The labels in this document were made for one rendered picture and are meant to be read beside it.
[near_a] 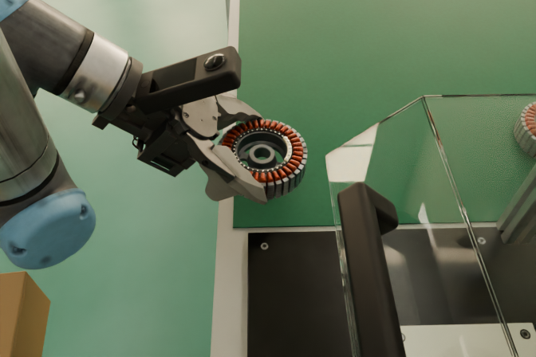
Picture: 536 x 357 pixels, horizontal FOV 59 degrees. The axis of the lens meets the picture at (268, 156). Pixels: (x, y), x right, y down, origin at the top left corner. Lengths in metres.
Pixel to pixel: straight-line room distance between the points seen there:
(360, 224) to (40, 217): 0.25
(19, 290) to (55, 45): 0.24
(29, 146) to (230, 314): 0.30
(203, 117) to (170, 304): 0.93
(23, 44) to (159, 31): 1.85
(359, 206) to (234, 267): 0.35
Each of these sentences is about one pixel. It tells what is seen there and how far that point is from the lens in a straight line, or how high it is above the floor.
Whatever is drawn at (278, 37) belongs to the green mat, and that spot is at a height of 0.75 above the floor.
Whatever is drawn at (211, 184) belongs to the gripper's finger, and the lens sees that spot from 0.55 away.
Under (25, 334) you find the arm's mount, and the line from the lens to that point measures 0.55.
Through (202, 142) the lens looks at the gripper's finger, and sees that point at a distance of 0.51.
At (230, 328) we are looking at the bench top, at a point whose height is 0.75.
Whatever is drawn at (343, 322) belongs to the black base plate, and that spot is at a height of 0.77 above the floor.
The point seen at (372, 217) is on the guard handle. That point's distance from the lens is 0.25.
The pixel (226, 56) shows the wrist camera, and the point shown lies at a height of 0.97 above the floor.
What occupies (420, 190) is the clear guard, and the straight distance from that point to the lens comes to 0.28.
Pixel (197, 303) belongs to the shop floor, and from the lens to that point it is 1.39.
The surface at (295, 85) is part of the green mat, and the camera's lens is 0.79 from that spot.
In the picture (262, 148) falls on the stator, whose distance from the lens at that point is 0.59.
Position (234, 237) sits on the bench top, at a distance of 0.60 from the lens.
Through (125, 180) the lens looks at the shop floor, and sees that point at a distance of 1.68.
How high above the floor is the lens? 1.26
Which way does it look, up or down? 49 degrees down
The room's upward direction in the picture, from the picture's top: straight up
